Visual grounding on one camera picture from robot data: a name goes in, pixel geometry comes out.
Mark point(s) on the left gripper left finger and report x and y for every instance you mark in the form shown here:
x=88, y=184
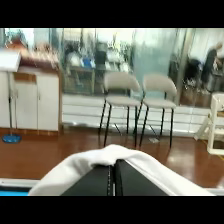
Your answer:
x=95, y=181

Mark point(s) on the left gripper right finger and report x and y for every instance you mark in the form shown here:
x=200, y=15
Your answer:
x=135, y=181

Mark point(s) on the white shirt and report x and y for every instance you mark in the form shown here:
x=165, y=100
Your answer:
x=73, y=170

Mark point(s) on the beige chair with black legs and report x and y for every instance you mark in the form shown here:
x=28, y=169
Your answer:
x=120, y=86
x=159, y=88

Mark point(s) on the white wooden chair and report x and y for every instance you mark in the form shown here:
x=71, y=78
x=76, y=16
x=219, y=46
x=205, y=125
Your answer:
x=216, y=123

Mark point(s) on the white cabinet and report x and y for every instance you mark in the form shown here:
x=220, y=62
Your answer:
x=36, y=100

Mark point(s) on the stand with blue base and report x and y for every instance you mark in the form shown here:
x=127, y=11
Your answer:
x=10, y=100

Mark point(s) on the person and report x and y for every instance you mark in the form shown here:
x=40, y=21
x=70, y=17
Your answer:
x=211, y=63

